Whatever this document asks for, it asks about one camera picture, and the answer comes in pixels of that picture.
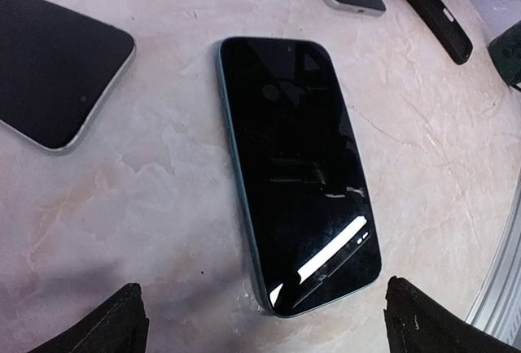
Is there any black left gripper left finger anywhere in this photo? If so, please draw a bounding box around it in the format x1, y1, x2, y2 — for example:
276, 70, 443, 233
33, 283, 149, 352

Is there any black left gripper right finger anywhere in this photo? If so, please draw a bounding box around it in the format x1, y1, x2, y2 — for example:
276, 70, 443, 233
383, 276, 517, 353

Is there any large black teal-edged phone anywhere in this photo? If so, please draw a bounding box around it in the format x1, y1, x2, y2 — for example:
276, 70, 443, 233
217, 37, 382, 318

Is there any silver-edged phone black screen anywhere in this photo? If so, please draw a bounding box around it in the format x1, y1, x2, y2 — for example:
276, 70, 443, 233
1, 0, 135, 152

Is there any dark green cup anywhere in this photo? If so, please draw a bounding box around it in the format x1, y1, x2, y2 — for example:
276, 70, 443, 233
488, 21, 521, 91

